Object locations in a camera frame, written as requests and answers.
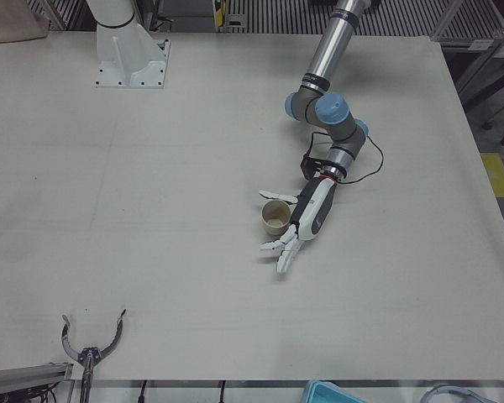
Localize yellow black device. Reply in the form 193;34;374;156
213;0;228;30

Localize beige cloth bag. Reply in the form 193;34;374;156
0;0;50;45

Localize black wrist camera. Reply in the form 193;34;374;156
300;154;327;180

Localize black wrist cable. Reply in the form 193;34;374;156
304;130;384;185

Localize aluminium extrusion beam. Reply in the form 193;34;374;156
0;361;75;385

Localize beige paper cup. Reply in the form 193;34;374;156
258;199;294;237

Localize grey curved plastic object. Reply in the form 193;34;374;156
417;384;482;403

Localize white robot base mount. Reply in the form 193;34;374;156
86;0;172;92

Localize teal plastic bin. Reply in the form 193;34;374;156
301;379;365;403

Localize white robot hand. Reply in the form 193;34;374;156
258;175;340;277

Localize grey ribbed panel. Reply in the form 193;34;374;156
226;0;444;37

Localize aluminium frame struts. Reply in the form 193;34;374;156
429;0;504;146

